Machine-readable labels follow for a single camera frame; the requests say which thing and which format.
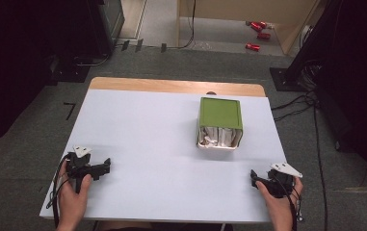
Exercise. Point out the black floor base plate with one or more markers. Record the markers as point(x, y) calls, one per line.
point(70, 73)

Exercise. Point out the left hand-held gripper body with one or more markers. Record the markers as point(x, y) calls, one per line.
point(79, 166)

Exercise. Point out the light wooden furniture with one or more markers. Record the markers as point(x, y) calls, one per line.
point(235, 8)

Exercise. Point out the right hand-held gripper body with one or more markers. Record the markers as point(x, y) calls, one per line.
point(280, 183)

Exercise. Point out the person's right hand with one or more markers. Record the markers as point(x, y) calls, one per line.
point(279, 208)

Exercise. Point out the black stand with base plate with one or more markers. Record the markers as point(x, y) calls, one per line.
point(285, 78)

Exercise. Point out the white table cover sheet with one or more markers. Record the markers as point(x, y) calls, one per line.
point(145, 134)

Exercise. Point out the person's left hand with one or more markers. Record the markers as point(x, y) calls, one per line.
point(72, 202)

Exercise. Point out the black tape strip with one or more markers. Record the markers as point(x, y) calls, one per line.
point(125, 45)
point(163, 47)
point(139, 45)

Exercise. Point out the red can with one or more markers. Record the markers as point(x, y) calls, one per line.
point(255, 27)
point(252, 47)
point(263, 24)
point(263, 36)

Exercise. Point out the white paper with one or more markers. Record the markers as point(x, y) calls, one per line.
point(218, 137)

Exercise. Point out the green box with white rim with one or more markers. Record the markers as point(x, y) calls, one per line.
point(220, 113)

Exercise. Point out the dark cabinet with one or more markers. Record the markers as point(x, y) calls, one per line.
point(107, 25)

